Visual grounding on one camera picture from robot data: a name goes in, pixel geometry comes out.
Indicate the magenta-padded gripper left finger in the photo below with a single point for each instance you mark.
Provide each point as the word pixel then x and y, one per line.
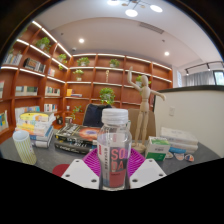
pixel 80 173

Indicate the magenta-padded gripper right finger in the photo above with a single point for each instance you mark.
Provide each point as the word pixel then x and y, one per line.
pixel 146 173

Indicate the clear bottle with red label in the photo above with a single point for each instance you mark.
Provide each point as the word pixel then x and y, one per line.
pixel 114 156

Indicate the flat round red coaster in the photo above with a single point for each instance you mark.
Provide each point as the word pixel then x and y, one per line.
pixel 60 169

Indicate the small green-white box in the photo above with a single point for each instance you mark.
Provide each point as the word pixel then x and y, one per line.
pixel 157 150

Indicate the thick black book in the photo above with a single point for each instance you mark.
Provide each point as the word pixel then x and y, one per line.
pixel 71 146

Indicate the small colourful sticker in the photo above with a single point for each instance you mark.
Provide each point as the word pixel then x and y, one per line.
pixel 179 156
pixel 189 157
pixel 169 155

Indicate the dark book with orange circle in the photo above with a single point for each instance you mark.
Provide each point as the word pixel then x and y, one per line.
pixel 76 132

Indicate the tan chair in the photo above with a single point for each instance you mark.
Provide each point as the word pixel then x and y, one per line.
pixel 150 125

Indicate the chair with dark jacket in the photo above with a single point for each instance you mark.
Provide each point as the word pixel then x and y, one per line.
pixel 91 115

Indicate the green-striped white cup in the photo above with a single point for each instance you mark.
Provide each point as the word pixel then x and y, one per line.
pixel 25 148

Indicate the stack of colourful books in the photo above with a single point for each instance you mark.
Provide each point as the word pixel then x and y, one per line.
pixel 35 128

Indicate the wooden artist mannequin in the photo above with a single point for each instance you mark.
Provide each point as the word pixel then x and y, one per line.
pixel 144 106

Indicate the white partition with dark top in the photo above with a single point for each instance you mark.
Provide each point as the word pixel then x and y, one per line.
pixel 196 120

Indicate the grey curtain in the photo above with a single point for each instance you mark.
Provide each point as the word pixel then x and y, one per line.
pixel 200 78

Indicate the glass window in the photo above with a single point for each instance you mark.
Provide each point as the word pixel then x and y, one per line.
pixel 219 77

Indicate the recessed ceiling light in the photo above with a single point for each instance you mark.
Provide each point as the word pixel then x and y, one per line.
pixel 81 40
pixel 166 53

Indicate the ceiling air vent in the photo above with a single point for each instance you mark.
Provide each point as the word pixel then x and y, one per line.
pixel 151 27

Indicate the branched ceiling lamp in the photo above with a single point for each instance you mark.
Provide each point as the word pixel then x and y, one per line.
pixel 131 12

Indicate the white wall socket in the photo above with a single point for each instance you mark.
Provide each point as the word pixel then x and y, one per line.
pixel 172 111

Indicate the wooden wall shelf unit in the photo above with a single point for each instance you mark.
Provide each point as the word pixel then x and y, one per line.
pixel 96 88

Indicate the black ceiling track rail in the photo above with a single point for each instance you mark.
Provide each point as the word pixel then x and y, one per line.
pixel 203 66

